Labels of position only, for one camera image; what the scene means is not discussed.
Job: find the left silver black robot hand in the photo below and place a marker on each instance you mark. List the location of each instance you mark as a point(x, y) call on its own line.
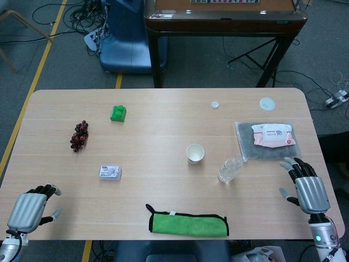
point(26, 210)

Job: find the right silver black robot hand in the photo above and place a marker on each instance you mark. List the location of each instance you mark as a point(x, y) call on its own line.
point(312, 192)

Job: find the transparent plastic bottle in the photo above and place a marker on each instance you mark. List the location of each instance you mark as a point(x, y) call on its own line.
point(227, 172)

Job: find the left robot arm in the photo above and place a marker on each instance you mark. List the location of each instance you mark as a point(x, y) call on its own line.
point(9, 247)

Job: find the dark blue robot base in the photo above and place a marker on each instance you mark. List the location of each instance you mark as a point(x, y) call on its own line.
point(169, 251)

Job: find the white paper cup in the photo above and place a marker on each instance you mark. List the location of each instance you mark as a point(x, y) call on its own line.
point(195, 154)

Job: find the white bottle cap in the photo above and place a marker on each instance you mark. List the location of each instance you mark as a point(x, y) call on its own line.
point(215, 104)

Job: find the black bag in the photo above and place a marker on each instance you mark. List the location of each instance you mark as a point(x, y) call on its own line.
point(335, 148)

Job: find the pink wet wipes pack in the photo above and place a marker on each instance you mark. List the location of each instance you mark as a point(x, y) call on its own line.
point(272, 135)

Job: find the white plastic bag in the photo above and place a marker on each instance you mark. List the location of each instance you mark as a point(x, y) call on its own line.
point(259, 255)

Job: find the grey zip bag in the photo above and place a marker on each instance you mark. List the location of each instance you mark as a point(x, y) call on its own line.
point(245, 136)

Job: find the dark red grape bunch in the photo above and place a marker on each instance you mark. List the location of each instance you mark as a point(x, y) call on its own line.
point(79, 136)

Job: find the clear box with purple label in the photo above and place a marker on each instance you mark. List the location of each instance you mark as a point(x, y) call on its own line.
point(110, 172)

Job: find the grey power strip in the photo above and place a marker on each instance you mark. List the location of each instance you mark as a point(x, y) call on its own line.
point(336, 98)

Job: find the white round lid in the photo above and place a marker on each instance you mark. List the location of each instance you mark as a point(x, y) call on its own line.
point(267, 104)

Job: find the green cloth with black trim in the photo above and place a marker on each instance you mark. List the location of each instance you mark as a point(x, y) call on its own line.
point(188, 225)

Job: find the green toy building block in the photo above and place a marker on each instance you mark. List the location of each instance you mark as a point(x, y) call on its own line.
point(118, 114)

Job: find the white power strip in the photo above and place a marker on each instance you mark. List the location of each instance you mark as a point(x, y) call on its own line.
point(92, 38)

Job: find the brown mahjong table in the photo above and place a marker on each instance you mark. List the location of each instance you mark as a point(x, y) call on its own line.
point(223, 24)

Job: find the chair with wooden legs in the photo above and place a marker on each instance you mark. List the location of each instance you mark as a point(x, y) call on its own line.
point(16, 17)

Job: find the blue machine base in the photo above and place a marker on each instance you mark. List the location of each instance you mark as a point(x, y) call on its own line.
point(126, 41)

